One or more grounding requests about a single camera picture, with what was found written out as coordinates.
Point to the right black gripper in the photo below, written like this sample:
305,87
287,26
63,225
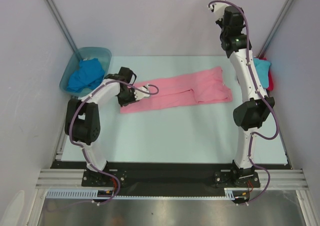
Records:
219,22

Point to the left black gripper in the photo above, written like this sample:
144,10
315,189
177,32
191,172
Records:
122,102

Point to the pink t shirt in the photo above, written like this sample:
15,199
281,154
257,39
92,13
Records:
204,87

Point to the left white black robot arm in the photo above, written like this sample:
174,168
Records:
82,122

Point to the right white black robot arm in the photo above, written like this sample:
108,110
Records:
256,105

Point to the blue crumpled t shirt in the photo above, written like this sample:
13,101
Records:
89,75

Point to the teal folded t shirt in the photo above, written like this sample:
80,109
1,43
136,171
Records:
262,68

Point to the teal plastic bin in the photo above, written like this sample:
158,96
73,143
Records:
86,53

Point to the red folded t shirt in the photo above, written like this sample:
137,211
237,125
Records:
271,83

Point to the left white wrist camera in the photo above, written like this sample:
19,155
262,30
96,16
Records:
141,92

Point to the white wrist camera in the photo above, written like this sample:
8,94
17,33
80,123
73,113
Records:
141,92
218,8

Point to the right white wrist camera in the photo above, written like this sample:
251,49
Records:
218,8

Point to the right aluminium corner post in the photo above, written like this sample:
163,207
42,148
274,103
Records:
276,26

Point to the aluminium corner post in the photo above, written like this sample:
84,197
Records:
61,24
276,26

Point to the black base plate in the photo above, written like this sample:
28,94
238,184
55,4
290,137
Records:
165,179

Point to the left slotted cable duct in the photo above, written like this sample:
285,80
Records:
79,194

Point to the slotted cable duct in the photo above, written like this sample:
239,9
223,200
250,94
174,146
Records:
238,194
79,194

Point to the front aluminium rail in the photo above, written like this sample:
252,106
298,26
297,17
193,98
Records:
74,178

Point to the left aluminium corner post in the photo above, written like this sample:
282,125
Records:
61,24

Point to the right slotted cable duct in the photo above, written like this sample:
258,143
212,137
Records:
238,194

